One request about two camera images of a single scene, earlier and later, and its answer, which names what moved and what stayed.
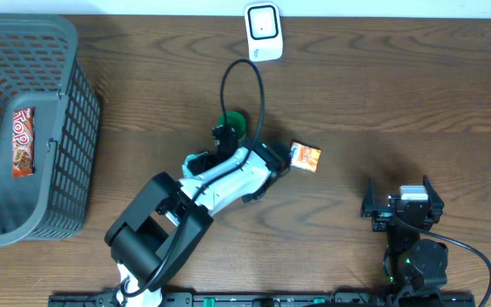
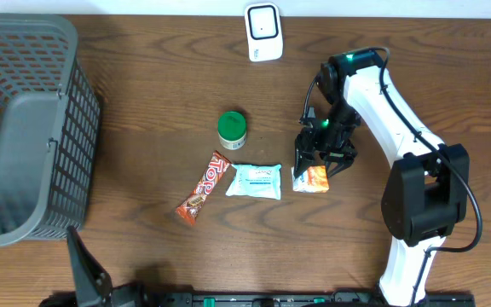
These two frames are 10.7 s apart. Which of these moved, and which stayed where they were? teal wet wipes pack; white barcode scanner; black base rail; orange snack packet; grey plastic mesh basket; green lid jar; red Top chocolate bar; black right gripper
Moved: red Top chocolate bar; black right gripper; teal wet wipes pack; orange snack packet
Stayed: grey plastic mesh basket; green lid jar; black base rail; white barcode scanner
